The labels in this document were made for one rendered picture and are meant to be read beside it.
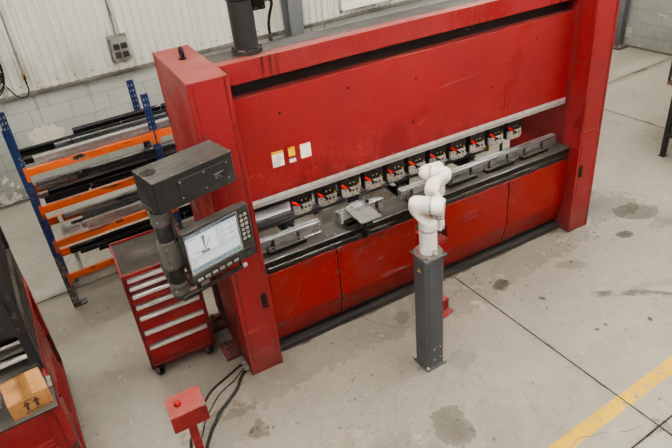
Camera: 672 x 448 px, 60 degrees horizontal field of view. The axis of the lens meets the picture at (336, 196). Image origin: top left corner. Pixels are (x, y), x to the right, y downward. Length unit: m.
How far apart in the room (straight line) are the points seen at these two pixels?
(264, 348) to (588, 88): 3.37
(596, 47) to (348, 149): 2.25
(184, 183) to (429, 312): 1.91
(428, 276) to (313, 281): 0.98
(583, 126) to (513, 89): 0.80
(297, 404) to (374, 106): 2.19
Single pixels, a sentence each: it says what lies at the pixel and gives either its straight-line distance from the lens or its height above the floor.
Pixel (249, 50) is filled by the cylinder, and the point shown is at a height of 2.33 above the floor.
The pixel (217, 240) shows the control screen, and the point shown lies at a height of 1.46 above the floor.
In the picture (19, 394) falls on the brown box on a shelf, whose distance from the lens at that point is 3.54.
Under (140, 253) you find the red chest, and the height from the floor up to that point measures 0.98.
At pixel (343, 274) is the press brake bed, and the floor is 0.50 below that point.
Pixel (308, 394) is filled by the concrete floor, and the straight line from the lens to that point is 4.44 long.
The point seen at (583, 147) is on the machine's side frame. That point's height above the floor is 0.90.
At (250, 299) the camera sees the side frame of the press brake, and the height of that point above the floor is 0.70.
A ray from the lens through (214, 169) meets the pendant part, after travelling 3.32.
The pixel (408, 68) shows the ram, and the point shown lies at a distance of 4.30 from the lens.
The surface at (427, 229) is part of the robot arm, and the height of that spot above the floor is 1.22.
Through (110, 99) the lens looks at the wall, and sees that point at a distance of 7.85.
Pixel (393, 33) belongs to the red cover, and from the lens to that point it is 4.14.
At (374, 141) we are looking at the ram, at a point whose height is 1.48.
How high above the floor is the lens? 3.33
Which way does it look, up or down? 30 degrees down
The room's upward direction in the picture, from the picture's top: 6 degrees counter-clockwise
